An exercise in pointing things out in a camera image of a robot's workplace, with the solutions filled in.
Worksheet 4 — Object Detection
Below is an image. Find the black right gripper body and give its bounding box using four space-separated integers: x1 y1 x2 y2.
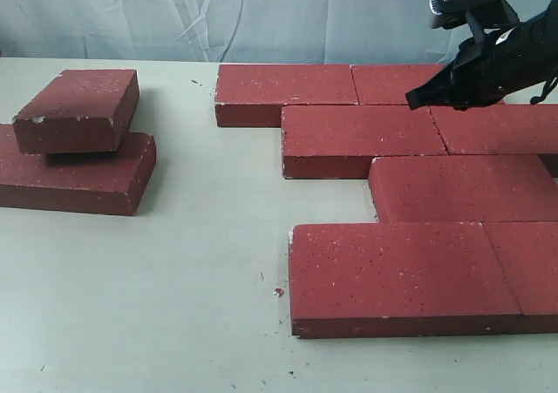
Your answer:
405 35 502 111

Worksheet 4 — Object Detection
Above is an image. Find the red brick with chipped corner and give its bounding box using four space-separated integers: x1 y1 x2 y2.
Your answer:
12 69 140 154

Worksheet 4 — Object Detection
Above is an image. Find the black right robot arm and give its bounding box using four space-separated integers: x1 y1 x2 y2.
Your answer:
405 0 557 111

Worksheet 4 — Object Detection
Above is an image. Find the red brick second row right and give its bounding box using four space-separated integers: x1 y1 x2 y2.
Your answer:
430 104 557 178

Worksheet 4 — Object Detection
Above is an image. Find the red brick third row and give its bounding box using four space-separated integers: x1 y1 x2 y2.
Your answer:
368 155 557 222

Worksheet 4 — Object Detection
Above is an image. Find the light blue backdrop cloth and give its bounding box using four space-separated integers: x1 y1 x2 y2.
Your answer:
0 0 558 66

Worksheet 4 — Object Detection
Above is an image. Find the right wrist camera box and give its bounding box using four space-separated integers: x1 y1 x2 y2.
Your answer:
429 0 520 30

